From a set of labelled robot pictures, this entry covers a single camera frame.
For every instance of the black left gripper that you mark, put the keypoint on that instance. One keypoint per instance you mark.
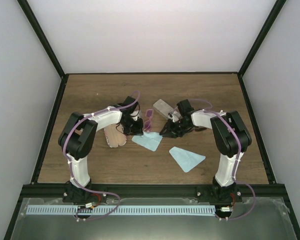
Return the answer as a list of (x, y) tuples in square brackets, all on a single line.
[(138, 130)]

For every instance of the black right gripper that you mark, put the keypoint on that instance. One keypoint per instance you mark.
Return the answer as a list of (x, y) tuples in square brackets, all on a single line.
[(170, 130)]

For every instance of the light blue cleaning cloth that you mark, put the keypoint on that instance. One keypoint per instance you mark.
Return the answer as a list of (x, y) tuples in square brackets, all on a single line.
[(149, 140)]

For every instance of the pink transparent sunglasses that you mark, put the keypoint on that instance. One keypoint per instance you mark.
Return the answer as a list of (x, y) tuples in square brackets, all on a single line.
[(147, 125)]

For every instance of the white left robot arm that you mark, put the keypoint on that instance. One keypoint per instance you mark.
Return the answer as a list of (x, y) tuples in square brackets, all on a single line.
[(77, 138)]

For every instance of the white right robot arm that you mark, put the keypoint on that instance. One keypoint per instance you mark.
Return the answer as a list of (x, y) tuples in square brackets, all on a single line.
[(231, 136)]

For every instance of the beige open glasses case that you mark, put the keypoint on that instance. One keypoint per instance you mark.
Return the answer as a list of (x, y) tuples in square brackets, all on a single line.
[(114, 136)]

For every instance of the grey hard glasses case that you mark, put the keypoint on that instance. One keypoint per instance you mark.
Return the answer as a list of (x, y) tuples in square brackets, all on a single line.
[(165, 110)]

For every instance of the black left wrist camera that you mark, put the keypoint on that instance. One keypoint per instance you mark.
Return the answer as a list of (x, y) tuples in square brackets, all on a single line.
[(132, 102)]

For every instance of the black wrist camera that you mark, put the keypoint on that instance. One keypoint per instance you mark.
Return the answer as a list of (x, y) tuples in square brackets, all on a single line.
[(184, 107), (132, 102)]

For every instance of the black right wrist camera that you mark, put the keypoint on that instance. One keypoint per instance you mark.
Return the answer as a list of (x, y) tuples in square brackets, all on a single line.
[(184, 107)]

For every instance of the black thin-frame sunglasses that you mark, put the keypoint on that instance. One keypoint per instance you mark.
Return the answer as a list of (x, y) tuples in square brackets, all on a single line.
[(199, 128)]

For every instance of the light blue slotted cable duct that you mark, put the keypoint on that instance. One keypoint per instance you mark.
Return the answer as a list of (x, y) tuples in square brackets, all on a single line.
[(124, 210)]

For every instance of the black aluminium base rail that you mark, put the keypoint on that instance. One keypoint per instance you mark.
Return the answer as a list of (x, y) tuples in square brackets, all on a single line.
[(202, 192)]

